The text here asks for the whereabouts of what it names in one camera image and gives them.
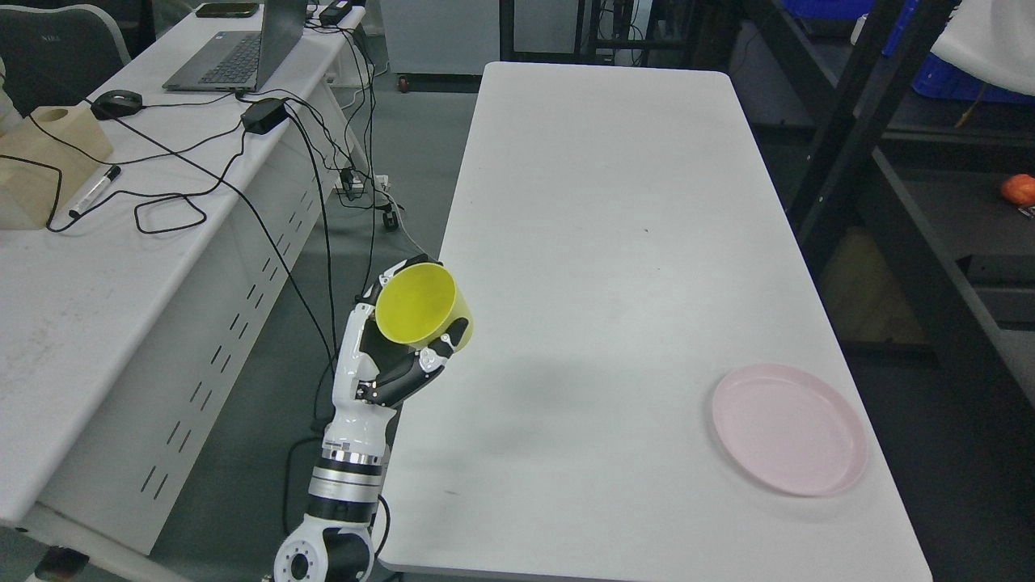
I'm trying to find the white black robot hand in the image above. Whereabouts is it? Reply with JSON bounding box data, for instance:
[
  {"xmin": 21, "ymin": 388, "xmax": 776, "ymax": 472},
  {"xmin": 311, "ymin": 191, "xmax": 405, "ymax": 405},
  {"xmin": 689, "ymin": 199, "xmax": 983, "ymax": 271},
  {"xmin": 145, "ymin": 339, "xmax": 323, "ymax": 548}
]
[{"xmin": 321, "ymin": 254, "xmax": 468, "ymax": 459}]

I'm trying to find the yellow plastic cup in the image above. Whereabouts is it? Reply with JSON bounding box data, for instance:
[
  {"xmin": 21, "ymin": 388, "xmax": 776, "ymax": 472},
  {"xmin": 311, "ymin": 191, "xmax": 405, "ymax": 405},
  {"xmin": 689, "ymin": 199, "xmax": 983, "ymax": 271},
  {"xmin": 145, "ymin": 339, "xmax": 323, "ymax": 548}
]
[{"xmin": 374, "ymin": 262, "xmax": 473, "ymax": 350}]

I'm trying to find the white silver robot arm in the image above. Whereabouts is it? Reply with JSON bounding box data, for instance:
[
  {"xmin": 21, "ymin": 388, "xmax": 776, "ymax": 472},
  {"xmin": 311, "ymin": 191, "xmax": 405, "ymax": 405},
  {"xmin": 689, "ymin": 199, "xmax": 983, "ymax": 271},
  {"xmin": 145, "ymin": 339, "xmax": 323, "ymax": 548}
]
[{"xmin": 272, "ymin": 450, "xmax": 386, "ymax": 581}]

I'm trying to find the black metal shelf rack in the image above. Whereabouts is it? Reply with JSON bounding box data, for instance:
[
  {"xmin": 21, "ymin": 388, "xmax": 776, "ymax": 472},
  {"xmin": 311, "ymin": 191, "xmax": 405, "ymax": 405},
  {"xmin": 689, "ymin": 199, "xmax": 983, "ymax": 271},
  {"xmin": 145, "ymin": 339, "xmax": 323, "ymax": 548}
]
[{"xmin": 739, "ymin": 1, "xmax": 1033, "ymax": 407}]

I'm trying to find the white office desk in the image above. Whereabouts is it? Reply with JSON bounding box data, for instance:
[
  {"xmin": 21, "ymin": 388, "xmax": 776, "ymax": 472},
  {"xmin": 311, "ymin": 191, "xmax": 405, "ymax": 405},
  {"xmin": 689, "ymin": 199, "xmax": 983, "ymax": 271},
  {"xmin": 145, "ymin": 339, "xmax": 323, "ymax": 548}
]
[{"xmin": 1, "ymin": 14, "xmax": 359, "ymax": 563}]

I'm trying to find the black power adapter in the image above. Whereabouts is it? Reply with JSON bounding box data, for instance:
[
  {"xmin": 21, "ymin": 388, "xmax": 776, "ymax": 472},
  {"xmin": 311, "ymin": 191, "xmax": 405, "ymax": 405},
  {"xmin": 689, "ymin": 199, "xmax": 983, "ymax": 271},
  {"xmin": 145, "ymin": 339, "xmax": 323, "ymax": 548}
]
[{"xmin": 240, "ymin": 97, "xmax": 288, "ymax": 135}]

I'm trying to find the white folding table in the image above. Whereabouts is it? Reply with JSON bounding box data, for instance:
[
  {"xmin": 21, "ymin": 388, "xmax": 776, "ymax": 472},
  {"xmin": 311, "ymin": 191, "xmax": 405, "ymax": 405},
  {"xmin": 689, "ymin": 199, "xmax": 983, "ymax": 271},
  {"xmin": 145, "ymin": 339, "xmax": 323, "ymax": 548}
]
[{"xmin": 381, "ymin": 62, "xmax": 932, "ymax": 581}]

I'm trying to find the black white marker pen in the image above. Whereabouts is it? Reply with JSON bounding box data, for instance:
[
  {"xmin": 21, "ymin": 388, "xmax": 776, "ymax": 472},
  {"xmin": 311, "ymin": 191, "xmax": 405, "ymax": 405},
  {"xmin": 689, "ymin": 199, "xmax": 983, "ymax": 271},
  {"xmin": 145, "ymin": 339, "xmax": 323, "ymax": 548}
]
[{"xmin": 67, "ymin": 165, "xmax": 122, "ymax": 220}]

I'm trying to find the grey laptop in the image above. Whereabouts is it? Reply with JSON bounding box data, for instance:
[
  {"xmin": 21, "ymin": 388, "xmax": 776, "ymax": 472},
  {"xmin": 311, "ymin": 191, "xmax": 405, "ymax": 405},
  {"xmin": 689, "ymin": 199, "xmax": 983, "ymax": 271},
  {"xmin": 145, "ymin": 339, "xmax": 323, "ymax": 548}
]
[{"xmin": 162, "ymin": 1, "xmax": 307, "ymax": 92}]

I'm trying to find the black charger brick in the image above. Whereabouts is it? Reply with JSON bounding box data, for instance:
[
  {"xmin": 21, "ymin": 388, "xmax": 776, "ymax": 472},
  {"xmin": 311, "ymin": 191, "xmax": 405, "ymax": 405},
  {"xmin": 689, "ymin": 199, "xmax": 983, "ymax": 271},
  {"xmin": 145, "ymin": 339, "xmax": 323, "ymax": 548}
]
[{"xmin": 317, "ymin": 0, "xmax": 354, "ymax": 28}]

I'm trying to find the black computer mouse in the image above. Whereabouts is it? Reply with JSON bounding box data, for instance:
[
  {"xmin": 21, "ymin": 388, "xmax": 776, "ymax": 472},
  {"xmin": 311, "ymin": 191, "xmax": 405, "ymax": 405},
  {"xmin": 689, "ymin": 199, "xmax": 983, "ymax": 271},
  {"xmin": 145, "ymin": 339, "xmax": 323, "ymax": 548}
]
[{"xmin": 90, "ymin": 90, "xmax": 146, "ymax": 120}]

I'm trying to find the black smartphone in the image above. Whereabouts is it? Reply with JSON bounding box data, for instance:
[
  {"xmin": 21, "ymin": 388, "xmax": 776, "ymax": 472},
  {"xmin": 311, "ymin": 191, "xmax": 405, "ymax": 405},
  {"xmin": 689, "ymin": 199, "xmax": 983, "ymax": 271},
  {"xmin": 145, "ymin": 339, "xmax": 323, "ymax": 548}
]
[{"xmin": 193, "ymin": 2, "xmax": 259, "ymax": 19}]

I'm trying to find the pink plastic plate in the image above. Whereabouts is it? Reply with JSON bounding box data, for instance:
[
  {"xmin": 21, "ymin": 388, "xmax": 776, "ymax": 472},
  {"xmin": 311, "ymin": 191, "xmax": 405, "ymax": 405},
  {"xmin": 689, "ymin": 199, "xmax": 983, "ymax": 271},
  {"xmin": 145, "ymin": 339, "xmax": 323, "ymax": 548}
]
[{"xmin": 711, "ymin": 363, "xmax": 869, "ymax": 497}]

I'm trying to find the grey office chair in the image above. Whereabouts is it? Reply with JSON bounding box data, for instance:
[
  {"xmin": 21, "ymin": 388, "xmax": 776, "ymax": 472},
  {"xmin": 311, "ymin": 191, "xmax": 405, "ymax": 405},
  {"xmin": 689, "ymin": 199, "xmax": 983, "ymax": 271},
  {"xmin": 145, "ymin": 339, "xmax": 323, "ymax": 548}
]
[{"xmin": 1, "ymin": 4, "xmax": 132, "ymax": 116}]

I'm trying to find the blue plastic bin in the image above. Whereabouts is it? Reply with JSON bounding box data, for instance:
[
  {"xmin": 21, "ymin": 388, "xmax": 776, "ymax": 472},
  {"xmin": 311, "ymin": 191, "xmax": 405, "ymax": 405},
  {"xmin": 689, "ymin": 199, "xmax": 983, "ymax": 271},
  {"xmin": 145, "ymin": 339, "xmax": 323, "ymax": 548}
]
[{"xmin": 783, "ymin": 0, "xmax": 1035, "ymax": 104}]

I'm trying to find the orange round object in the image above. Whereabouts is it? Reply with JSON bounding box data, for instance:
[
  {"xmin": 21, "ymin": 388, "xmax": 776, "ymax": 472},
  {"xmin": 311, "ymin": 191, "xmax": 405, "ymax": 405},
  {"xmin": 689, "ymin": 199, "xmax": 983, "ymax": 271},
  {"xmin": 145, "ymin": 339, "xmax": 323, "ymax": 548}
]
[{"xmin": 999, "ymin": 174, "xmax": 1035, "ymax": 207}]

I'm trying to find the black looped cable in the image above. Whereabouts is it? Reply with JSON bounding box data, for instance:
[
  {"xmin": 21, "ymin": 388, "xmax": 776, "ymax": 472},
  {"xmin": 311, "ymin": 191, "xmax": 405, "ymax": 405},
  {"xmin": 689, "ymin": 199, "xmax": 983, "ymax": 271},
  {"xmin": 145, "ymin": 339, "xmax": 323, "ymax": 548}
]
[{"xmin": 0, "ymin": 81, "xmax": 252, "ymax": 237}]

